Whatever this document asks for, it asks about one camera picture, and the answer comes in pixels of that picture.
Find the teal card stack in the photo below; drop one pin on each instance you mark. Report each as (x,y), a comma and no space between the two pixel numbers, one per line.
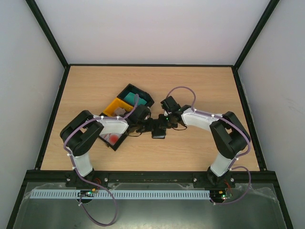
(131,98)

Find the black front rail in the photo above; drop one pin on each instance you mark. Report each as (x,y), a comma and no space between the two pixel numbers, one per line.
(104,178)

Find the black aluminium frame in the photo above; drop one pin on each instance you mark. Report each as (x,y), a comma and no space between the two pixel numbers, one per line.
(271,6)

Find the black bin with teal cards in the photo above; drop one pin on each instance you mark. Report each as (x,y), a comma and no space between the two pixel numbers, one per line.
(138,92)

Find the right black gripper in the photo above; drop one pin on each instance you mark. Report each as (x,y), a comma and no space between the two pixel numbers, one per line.
(167,122)

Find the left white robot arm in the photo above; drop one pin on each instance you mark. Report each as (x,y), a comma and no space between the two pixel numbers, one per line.
(81,133)

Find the black leather card holder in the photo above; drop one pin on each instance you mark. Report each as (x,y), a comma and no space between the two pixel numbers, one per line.
(158,133)

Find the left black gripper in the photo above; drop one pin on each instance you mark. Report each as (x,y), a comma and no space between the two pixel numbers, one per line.
(150,126)

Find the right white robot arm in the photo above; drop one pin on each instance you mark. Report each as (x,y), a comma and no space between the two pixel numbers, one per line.
(230,137)

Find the yellow bin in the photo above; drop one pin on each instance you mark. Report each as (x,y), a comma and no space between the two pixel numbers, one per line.
(110,110)

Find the black bin with red cards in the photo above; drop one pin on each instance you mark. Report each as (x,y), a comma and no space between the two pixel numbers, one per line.
(117,145)

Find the red white card stack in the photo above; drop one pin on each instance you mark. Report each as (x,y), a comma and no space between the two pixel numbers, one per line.
(111,138)

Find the white slotted cable duct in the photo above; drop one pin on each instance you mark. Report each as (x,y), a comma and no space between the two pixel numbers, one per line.
(122,194)

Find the white pink card stack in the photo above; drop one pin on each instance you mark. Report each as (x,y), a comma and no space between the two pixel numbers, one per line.
(120,112)

